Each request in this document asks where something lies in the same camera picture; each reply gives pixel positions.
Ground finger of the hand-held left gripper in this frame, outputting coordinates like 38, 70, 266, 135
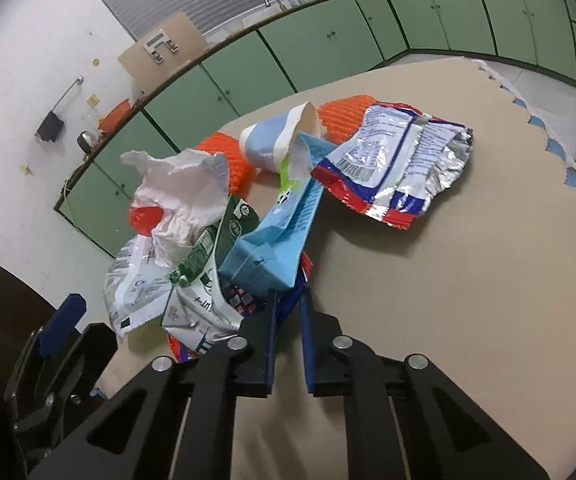
4, 294, 87, 411
13, 322, 119, 466

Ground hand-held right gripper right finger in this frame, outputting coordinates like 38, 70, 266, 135
298, 287, 551, 480

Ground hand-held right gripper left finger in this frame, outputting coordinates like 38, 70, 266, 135
28, 287, 281, 480

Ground light blue drink carton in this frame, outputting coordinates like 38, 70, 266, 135
218, 132, 339, 293

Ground white and blue paper cup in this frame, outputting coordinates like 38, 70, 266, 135
239, 101, 323, 173

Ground orange bubble wrap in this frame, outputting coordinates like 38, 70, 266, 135
195, 94, 384, 281

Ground white plastic wrapper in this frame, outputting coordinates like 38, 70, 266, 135
104, 232, 174, 338

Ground green and white milk carton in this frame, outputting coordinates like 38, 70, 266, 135
160, 195, 261, 351

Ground orange plastic wrapper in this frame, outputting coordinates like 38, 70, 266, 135
128, 205, 165, 237

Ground beige tablecloth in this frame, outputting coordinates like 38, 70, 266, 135
93, 57, 576, 480

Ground crumpled white tissue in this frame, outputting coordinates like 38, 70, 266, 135
120, 149, 231, 267

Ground dark hanging cloth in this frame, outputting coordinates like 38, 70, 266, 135
36, 112, 65, 143

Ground orange basket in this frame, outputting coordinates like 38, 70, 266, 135
99, 100, 134, 133

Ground silver snack bag red border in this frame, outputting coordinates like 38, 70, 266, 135
310, 102, 475, 231

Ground green base cabinets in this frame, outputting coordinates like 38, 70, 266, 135
53, 0, 576, 258

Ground cardboard panel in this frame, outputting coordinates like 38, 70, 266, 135
118, 12, 209, 96

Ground blue and white cloth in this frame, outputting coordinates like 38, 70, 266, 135
473, 57, 576, 291

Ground metal towel rail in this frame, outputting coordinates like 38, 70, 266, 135
50, 76, 85, 116

